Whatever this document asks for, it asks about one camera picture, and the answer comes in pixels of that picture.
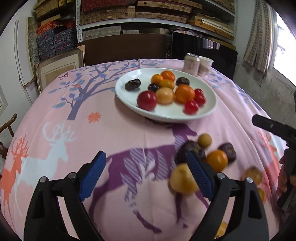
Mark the red cherry tomato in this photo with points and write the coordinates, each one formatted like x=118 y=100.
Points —
x=191 y=107

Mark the striped beige curtain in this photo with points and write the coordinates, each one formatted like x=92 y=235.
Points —
x=260 y=43

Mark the metal storage shelf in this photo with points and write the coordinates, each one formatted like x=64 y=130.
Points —
x=195 y=25

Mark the white oval plate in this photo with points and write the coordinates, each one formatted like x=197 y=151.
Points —
x=171 y=113

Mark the person right hand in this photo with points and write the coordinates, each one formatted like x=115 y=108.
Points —
x=282 y=179

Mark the white paper cup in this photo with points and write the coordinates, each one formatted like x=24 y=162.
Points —
x=205 y=66

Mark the orange tangerine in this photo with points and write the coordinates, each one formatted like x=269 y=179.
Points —
x=218 y=160

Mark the wooden chair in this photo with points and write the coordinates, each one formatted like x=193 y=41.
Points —
x=7 y=127

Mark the dark monitor screen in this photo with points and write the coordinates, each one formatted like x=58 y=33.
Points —
x=224 y=58

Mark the dark purple plum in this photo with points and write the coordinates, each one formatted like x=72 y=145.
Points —
x=153 y=87

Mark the large yellow fruit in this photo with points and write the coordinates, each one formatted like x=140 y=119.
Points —
x=182 y=180

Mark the pink drink can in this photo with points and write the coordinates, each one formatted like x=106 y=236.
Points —
x=191 y=64

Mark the framed cardboard panel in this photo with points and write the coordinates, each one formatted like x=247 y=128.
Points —
x=58 y=66

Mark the large dark red plum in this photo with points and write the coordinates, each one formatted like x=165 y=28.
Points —
x=147 y=100

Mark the large orange on plate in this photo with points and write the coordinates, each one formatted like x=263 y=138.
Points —
x=184 y=93

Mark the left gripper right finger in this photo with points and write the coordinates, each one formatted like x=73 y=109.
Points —
x=247 y=219

